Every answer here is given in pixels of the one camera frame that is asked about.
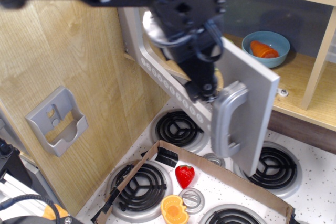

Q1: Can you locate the front right stove burner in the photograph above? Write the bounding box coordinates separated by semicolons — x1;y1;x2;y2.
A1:
199;204;266;224

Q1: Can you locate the orange toy fruit half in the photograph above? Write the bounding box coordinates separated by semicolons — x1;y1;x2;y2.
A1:
160;195;189;224

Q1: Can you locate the grey wall phone holder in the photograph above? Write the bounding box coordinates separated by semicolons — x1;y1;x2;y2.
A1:
25;86;88;157

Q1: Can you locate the front left stove burner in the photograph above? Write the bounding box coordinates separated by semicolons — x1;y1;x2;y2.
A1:
112;161;173;223

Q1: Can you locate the white door latch clip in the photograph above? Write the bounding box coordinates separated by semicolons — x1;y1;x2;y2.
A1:
277;88;289;97

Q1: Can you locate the grey middle stove knob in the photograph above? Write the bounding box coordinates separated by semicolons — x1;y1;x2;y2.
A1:
203;153;225;168

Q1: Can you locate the black equipment on left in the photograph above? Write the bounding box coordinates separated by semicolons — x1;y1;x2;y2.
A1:
1;139;32;187

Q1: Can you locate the grey front stove knob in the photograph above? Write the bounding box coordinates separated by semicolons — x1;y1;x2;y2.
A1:
179;188;205;215

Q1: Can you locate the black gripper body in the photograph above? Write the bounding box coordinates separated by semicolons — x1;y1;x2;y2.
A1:
157;29;224;98

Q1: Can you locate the orange toy carrot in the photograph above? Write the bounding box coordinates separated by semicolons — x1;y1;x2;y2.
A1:
250;40;279;58

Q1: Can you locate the blue toy bowl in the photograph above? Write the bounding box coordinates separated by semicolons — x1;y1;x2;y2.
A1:
242;31;290;68

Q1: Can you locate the stove burner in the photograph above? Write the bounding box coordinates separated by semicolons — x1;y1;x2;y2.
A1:
112;161;173;223
150;109;209;153
199;204;266;224
232;141;302;199

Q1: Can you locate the back right stove burner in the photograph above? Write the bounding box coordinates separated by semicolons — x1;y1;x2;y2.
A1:
232;141;302;199

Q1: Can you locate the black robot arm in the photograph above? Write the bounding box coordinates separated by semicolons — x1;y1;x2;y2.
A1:
1;0;225;102

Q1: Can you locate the red toy strawberry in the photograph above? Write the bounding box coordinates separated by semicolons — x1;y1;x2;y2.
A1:
175;165;195;189

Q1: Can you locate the black braided cable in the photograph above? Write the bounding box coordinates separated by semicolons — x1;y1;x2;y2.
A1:
0;194;61;224

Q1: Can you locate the grey toy microwave door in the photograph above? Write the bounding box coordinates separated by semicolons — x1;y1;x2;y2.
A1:
118;7;280;176

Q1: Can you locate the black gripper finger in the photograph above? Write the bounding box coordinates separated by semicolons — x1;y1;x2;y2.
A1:
184;81;210;103

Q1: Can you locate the back left stove burner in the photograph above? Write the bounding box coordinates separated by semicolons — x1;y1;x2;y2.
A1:
150;109;209;153

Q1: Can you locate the brown cardboard barrier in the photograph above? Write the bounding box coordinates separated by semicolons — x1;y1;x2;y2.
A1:
91;141;293;223

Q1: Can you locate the grey stove knob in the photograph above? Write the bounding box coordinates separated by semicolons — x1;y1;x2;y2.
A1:
179;188;205;215
203;153;225;168

